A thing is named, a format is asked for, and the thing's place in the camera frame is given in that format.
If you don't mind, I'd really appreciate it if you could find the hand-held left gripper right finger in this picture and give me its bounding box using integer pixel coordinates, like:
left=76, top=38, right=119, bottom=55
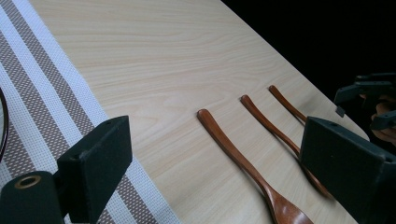
left=299, top=116, right=396, bottom=224

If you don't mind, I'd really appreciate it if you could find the white brown striped placemat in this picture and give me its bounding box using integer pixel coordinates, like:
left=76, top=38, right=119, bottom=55
left=0, top=0, right=183, bottom=224

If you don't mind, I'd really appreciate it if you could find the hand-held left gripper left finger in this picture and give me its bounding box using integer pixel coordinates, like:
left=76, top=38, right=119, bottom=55
left=56, top=115, right=134, bottom=224

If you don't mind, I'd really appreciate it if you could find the large brown wooden spoon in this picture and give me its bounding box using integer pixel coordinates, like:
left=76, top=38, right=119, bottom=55
left=196, top=108, right=316, bottom=224

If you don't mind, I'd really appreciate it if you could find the dark round dish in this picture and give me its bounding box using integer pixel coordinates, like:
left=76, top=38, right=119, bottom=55
left=0, top=88, right=10, bottom=163

